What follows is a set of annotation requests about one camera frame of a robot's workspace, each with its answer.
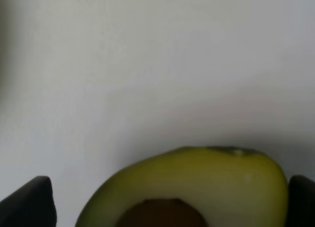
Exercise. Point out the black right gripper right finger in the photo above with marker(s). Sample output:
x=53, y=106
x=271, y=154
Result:
x=301, y=205

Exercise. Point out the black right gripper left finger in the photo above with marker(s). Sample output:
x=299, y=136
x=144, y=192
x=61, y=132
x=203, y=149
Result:
x=32, y=205

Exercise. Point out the halved avocado with pit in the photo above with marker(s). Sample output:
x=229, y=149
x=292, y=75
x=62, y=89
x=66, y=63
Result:
x=220, y=186

